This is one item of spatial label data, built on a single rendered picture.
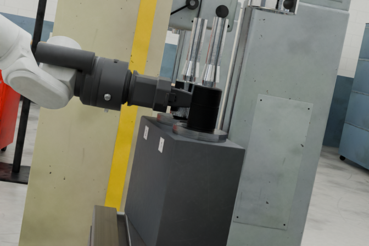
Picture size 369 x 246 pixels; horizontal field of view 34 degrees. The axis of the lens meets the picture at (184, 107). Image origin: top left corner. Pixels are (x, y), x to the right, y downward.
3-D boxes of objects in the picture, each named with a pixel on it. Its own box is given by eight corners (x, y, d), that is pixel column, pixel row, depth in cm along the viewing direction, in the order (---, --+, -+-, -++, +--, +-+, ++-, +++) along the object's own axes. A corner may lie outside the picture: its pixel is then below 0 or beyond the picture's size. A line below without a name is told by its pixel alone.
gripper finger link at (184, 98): (201, 111, 105) (166, 105, 105) (205, 93, 105) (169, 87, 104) (202, 112, 104) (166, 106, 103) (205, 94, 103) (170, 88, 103)
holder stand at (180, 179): (152, 257, 93) (175, 130, 91) (122, 211, 113) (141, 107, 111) (224, 261, 97) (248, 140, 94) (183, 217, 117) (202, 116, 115)
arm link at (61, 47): (96, 117, 107) (32, 105, 106) (107, 70, 113) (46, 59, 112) (99, 79, 98) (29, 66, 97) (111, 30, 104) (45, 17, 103)
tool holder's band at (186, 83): (188, 85, 110) (189, 79, 110) (206, 90, 107) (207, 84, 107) (169, 83, 107) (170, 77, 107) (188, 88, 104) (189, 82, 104)
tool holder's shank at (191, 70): (189, 80, 109) (200, 19, 108) (201, 83, 107) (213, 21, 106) (176, 78, 107) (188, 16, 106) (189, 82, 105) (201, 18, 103)
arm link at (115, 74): (174, 71, 100) (103, 57, 99) (163, 127, 101) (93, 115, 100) (171, 67, 113) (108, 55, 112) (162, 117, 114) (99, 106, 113)
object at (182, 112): (182, 113, 111) (188, 85, 110) (200, 118, 108) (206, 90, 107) (163, 112, 107) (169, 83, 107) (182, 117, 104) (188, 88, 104)
